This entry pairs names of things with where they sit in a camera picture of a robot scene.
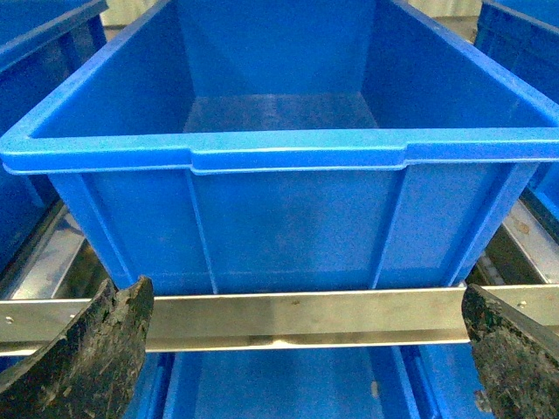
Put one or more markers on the left blue bin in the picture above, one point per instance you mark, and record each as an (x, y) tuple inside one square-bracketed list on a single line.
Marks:
[(42, 44)]

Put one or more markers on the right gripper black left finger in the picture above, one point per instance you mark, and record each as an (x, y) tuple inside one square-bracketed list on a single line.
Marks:
[(90, 369)]

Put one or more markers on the steel front shelf rail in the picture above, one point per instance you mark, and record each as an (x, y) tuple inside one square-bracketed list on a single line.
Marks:
[(286, 320)]

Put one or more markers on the lower shelf blue bin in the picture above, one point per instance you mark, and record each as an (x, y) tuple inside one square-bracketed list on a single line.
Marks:
[(436, 381)]

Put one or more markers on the right blue bin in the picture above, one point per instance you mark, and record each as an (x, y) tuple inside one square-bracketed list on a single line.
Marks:
[(522, 36)]

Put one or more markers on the steel roller track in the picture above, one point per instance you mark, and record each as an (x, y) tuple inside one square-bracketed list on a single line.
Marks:
[(521, 252)]

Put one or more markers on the empty middle blue bin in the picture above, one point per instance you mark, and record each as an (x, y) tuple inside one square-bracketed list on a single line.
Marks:
[(287, 146)]

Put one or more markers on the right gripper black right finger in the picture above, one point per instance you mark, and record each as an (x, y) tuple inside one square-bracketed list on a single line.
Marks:
[(516, 358)]

